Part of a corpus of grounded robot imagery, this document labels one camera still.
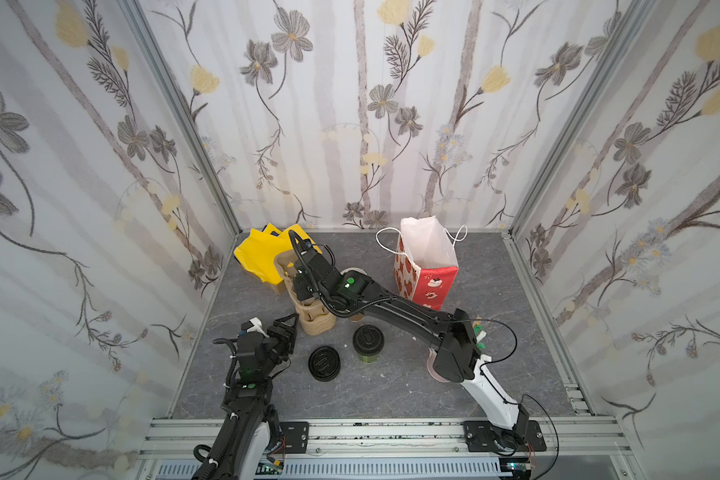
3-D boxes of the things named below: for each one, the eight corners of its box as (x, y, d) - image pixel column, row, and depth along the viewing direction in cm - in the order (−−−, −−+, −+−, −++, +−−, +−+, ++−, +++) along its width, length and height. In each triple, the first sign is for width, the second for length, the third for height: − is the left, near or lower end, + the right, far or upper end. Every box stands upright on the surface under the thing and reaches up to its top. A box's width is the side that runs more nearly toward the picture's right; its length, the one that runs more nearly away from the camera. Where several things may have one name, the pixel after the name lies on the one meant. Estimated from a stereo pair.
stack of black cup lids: (309, 381, 85) (306, 374, 80) (312, 352, 90) (310, 345, 86) (339, 381, 85) (338, 375, 81) (341, 353, 90) (340, 345, 86)
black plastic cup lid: (350, 360, 88) (349, 345, 79) (359, 338, 93) (358, 321, 83) (376, 369, 87) (378, 354, 77) (383, 346, 91) (385, 329, 82)
